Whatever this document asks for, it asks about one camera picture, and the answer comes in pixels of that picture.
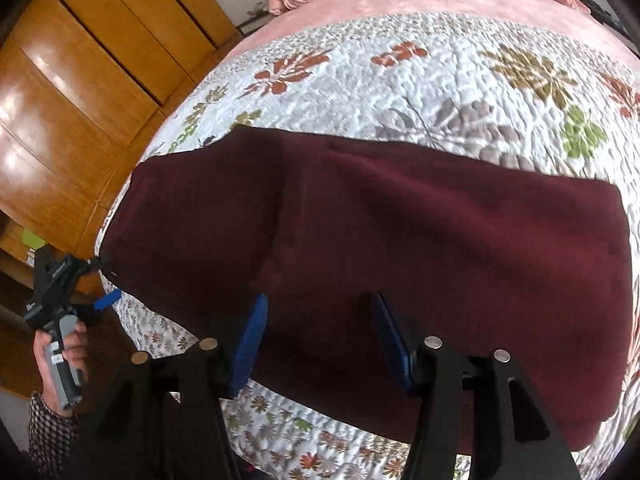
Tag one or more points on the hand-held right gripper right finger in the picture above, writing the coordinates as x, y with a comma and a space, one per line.
395, 345

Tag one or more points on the white floral quilt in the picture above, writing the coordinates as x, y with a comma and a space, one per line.
400, 75

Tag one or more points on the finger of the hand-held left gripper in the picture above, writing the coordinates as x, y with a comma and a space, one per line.
107, 301
97, 266

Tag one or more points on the pink bed sheet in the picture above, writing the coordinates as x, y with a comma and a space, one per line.
400, 2

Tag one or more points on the yellow wooden wardrobe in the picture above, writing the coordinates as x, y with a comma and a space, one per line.
100, 85

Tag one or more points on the maroon pants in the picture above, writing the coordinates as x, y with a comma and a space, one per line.
400, 260

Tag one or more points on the person's left forearm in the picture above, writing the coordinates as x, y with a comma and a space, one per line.
50, 440

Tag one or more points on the person's left hand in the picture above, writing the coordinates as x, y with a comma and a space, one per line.
75, 355

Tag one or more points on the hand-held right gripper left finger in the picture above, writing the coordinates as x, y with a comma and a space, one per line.
247, 345

